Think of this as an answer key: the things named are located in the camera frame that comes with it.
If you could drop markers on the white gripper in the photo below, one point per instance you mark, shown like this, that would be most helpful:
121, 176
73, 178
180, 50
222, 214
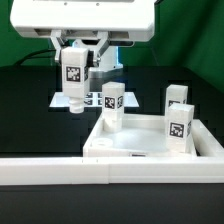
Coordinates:
119, 20

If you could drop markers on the white square tabletop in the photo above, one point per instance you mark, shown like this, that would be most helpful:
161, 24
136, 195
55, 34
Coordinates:
141, 136

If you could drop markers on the white sheet with fiducial tags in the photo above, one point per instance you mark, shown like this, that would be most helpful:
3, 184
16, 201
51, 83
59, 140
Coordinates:
93, 99

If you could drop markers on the white L-shaped obstacle fence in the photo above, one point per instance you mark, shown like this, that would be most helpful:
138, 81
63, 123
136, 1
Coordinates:
207, 168

